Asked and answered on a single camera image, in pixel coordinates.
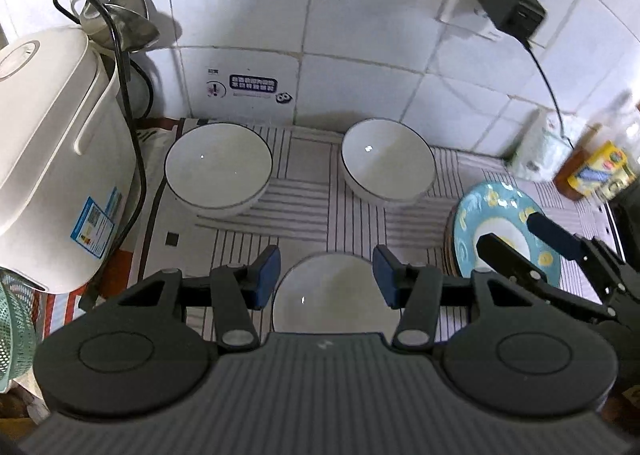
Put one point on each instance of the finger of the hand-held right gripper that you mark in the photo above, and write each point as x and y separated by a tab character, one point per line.
555	235
505	257

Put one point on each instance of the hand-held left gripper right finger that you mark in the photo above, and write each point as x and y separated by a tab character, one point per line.
386	277

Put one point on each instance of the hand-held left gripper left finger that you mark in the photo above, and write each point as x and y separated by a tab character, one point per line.
267	277

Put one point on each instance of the blue fried egg plate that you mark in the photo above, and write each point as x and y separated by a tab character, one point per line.
480	215

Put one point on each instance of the smooth white bowl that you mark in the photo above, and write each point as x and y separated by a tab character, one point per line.
385	155
335	295

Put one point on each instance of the striped tablecloth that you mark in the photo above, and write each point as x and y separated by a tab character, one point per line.
310	215

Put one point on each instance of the black gas stove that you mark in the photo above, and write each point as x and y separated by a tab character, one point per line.
630	217

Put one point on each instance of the cooking oil bottle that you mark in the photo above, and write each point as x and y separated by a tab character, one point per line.
597	170

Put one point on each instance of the white salt bag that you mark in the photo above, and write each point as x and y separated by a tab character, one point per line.
540	150

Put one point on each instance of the ribbed white bowl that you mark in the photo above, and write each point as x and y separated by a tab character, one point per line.
217	165

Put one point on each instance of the red striped cloth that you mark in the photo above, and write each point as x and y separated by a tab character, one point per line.
67	307

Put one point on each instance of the black power adapter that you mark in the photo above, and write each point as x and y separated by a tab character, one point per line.
510	5

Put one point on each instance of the white rice cooker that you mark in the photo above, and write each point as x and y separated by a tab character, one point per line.
50	145

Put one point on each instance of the green plastic basket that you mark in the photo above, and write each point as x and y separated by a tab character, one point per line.
15	325

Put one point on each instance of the wide wall sticker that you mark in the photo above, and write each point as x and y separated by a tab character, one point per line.
250	85

